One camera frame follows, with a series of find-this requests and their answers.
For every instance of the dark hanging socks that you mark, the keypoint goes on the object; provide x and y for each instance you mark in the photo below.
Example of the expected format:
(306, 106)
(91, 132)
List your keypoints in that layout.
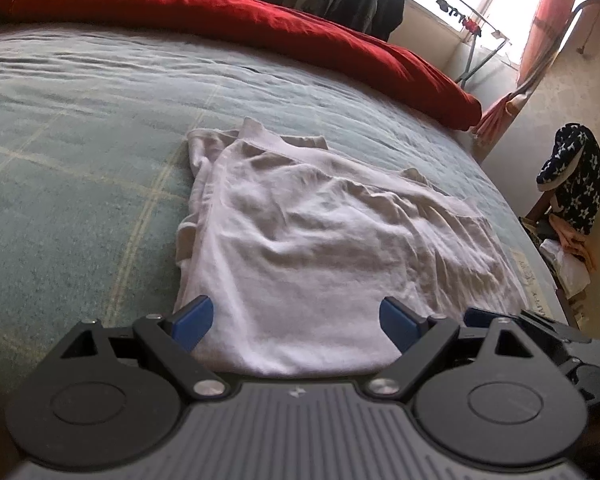
(446, 6)

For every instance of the metal clothes rack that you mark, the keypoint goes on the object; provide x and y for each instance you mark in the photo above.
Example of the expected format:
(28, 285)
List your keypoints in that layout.
(472, 60)

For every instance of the orange folded cloth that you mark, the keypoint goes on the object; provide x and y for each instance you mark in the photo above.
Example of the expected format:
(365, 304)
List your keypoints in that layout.
(577, 245)

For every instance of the orange striped curtain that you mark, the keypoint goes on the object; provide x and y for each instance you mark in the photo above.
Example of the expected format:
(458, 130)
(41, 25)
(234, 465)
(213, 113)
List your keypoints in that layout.
(550, 25)

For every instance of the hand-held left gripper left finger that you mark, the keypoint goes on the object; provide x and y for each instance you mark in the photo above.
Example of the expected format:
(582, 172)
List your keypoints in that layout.
(192, 322)

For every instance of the plain dark jacket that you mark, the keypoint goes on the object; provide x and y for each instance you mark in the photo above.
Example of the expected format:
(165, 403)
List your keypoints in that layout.
(390, 10)

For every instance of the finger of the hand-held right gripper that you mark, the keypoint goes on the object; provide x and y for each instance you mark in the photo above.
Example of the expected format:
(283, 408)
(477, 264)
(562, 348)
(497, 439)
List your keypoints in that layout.
(555, 329)
(480, 316)

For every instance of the bed with green blanket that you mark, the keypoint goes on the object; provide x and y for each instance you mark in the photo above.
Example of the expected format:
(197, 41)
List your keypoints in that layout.
(80, 135)

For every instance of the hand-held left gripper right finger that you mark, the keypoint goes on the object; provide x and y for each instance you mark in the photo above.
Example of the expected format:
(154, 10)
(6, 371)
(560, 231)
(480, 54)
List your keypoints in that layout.
(400, 322)

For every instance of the navy star-patterned garment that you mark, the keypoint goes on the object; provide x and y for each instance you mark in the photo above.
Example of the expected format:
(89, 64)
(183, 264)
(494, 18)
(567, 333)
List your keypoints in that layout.
(577, 180)

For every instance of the wooden chair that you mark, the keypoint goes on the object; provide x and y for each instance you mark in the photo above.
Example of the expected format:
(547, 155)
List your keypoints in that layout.
(542, 210)

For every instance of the white folded cloth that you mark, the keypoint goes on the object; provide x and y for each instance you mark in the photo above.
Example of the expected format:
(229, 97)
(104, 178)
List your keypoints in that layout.
(567, 270)

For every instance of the white printed t-shirt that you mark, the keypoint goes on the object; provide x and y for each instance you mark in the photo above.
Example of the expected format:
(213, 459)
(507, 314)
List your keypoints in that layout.
(330, 250)

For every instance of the red duvet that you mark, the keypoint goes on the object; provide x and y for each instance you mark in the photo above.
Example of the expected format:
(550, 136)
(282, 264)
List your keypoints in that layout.
(205, 15)

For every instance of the small red hanging cloth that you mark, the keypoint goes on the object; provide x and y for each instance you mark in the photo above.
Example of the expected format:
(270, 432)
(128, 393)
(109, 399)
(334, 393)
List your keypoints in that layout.
(471, 25)

